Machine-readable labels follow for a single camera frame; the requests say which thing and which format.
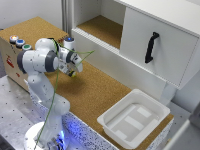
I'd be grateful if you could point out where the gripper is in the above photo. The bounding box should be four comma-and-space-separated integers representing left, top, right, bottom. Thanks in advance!
69, 53, 84, 74

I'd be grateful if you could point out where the yellow block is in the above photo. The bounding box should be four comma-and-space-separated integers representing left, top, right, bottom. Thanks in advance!
69, 70, 77, 79

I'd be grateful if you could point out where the white cabinet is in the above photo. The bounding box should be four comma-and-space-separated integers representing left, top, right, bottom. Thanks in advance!
70, 0, 200, 107

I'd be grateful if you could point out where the green button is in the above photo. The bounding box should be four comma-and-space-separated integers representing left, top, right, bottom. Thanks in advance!
21, 43, 33, 52

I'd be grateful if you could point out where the blue button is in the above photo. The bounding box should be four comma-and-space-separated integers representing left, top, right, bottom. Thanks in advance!
15, 38, 26, 48

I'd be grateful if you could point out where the red button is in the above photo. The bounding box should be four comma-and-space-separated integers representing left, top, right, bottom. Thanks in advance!
9, 35, 19, 44

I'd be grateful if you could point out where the white plastic box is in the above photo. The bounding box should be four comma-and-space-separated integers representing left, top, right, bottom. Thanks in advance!
96, 88, 171, 150

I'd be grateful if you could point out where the white sliding door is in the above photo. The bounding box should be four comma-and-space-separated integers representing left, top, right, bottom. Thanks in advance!
118, 6, 200, 91

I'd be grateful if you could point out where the green cable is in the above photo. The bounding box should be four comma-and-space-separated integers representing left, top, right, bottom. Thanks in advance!
32, 37, 96, 150

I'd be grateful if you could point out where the black door handle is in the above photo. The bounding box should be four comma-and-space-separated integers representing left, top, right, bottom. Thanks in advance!
144, 31, 160, 65

